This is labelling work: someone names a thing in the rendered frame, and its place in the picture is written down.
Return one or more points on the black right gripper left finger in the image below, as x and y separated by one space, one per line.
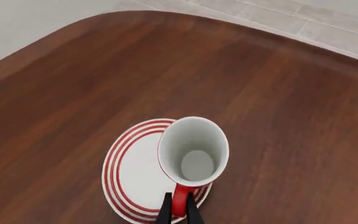
166 211

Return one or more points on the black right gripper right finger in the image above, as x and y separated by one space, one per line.
192 211

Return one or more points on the red mug white inside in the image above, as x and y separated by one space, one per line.
194 149

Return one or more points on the white plate with red rings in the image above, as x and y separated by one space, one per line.
135 168

